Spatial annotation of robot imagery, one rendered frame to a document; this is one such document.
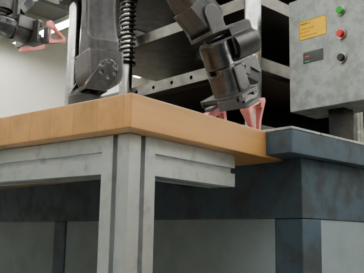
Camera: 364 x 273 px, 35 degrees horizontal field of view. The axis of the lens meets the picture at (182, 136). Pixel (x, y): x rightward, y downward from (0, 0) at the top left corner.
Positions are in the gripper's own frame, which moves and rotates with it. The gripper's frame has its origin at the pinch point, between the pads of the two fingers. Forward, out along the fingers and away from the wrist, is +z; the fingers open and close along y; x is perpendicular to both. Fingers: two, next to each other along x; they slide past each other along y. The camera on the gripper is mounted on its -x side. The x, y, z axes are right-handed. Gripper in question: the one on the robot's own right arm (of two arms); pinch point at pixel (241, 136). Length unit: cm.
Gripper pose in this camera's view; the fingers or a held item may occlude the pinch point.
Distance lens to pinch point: 118.2
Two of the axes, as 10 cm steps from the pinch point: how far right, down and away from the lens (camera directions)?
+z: 3.1, 9.3, 2.1
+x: -5.9, 3.6, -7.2
